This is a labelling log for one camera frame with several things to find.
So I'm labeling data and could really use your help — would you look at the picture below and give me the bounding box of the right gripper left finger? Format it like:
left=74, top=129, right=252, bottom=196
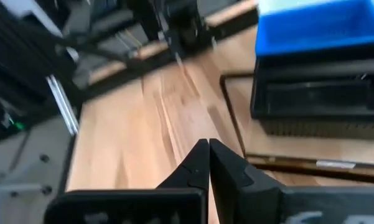
left=44, top=138, right=210, bottom=224

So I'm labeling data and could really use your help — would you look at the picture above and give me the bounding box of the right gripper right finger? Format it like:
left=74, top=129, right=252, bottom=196
left=209, top=138, right=374, bottom=224

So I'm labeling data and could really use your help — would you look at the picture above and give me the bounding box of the black perforated plastic basket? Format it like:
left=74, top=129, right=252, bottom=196
left=258, top=116, right=374, bottom=140
left=250, top=57, right=374, bottom=121

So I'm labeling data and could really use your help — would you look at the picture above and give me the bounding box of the blue perforated plastic basket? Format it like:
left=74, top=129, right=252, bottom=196
left=255, top=0, right=374, bottom=59

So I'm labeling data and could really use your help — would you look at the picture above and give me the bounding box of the wooden shelf with black frame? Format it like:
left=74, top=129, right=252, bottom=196
left=219, top=72, right=374, bottom=185

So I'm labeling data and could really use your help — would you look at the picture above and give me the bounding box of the silver aluminium rail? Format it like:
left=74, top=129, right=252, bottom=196
left=45, top=73, right=81, bottom=137

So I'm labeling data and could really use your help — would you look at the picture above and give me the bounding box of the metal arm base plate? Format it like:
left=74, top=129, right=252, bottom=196
left=0, top=117, right=79, bottom=224

